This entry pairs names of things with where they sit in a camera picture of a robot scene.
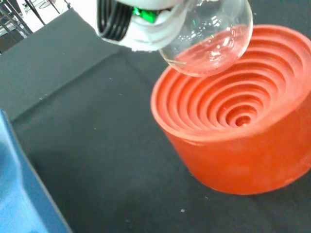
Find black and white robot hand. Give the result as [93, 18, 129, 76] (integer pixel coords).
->
[96, 0, 188, 52]

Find red ribbed flask stand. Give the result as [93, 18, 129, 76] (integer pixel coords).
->
[150, 24, 311, 196]

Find black bench cloth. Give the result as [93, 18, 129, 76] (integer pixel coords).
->
[0, 0, 311, 233]

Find black tripod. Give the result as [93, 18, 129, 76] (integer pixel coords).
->
[0, 0, 34, 54]

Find blue heater with steel plate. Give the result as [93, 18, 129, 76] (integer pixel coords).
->
[0, 108, 73, 233]

